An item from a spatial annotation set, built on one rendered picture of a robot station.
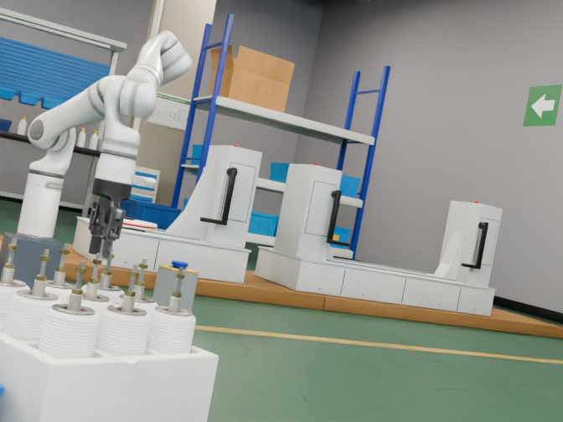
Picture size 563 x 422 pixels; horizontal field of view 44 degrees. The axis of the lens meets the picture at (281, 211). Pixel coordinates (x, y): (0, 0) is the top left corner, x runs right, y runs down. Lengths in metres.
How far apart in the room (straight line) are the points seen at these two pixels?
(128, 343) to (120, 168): 0.34
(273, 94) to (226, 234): 3.25
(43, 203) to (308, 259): 2.28
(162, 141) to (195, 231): 4.14
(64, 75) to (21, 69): 0.41
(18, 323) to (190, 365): 0.33
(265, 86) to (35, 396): 5.78
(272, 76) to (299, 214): 3.00
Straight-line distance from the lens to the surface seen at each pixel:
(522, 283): 7.12
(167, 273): 1.68
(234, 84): 6.68
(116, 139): 1.42
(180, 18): 8.11
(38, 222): 1.95
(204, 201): 3.85
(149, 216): 6.00
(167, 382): 1.39
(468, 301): 4.75
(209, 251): 3.71
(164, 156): 7.93
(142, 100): 1.42
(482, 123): 7.89
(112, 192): 1.41
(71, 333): 1.27
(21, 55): 7.49
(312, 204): 4.03
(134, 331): 1.34
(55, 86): 7.50
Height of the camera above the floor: 0.49
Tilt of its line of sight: level
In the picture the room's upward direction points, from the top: 11 degrees clockwise
